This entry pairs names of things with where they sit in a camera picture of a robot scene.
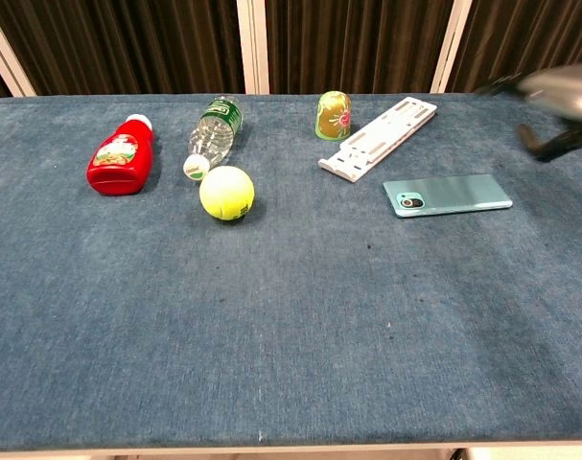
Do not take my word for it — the white plastic stand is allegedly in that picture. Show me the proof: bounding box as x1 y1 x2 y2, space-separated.
317 96 438 184

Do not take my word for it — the clear plastic water bottle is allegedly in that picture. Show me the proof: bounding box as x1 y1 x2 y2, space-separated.
182 95 244 182

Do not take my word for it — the yellow tennis ball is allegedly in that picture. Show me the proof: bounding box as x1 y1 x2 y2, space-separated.
198 165 256 222

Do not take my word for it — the white frame post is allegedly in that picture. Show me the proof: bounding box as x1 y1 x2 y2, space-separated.
429 0 475 95
0 3 37 99
236 0 271 96

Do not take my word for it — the red ketchup squeeze bottle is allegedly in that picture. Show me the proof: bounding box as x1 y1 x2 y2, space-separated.
85 113 156 196

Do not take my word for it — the right silver and black robot hand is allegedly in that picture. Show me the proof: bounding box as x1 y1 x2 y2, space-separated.
476 60 582 164

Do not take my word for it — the green and gold cup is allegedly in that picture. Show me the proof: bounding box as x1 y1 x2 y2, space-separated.
314 90 353 143

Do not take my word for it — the blue velvet tablecloth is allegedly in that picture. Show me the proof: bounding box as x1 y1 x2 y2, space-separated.
0 92 582 454

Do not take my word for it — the teal smartphone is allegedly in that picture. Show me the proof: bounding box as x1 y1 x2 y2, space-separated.
382 173 514 219

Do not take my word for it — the dark brown curtain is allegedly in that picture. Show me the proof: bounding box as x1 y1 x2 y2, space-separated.
0 0 582 101

